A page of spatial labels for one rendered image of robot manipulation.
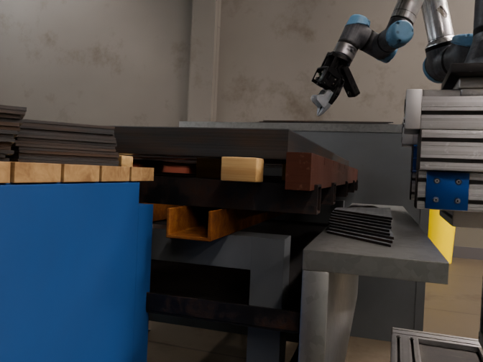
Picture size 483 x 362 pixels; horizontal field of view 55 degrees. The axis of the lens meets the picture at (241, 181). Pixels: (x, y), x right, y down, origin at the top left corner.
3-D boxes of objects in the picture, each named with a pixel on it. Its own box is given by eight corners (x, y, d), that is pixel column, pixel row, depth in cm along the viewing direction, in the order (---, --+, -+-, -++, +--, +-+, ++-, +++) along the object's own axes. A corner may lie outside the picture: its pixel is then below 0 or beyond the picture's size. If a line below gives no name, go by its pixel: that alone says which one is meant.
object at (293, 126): (178, 128, 255) (179, 121, 255) (215, 137, 312) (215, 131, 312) (433, 133, 218) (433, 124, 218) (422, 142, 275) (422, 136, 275)
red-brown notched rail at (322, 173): (284, 189, 74) (286, 151, 74) (348, 181, 229) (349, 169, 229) (310, 190, 73) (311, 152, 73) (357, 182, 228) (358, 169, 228)
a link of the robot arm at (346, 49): (348, 54, 165) (362, 52, 157) (343, 65, 164) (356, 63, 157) (333, 42, 161) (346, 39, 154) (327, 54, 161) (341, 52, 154)
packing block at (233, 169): (220, 180, 75) (221, 156, 75) (229, 180, 80) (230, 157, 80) (255, 182, 74) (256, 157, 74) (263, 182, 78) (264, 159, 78)
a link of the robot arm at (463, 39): (463, 70, 145) (465, 26, 144) (439, 78, 158) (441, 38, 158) (498, 72, 146) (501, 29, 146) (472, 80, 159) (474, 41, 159)
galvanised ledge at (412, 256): (302, 269, 69) (302, 249, 69) (351, 210, 194) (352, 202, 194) (448, 284, 63) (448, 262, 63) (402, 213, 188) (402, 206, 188)
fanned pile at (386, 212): (318, 240, 79) (318, 217, 78) (337, 220, 116) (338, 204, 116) (394, 247, 75) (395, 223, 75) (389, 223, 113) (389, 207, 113)
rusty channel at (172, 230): (165, 238, 78) (167, 207, 78) (309, 197, 237) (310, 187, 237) (210, 241, 75) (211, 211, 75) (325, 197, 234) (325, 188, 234)
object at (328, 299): (290, 500, 70) (302, 269, 69) (347, 293, 194) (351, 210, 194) (318, 507, 69) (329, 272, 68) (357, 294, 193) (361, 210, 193)
